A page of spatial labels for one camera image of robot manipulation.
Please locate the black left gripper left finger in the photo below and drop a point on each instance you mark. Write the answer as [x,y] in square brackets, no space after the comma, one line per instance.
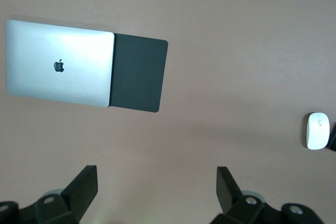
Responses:
[78,195]

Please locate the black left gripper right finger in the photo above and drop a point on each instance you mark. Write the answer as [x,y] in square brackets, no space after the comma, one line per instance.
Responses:
[231,197]

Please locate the white computer mouse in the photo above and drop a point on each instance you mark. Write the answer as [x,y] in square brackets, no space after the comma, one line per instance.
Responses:
[318,134]

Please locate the black flip phone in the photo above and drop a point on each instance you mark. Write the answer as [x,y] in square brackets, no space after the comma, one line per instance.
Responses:
[333,141]

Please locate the black mouse pad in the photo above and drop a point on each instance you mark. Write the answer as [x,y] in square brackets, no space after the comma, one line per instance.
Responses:
[139,74]

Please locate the silver closed laptop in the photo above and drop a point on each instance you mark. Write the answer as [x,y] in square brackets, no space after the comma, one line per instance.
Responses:
[60,77]

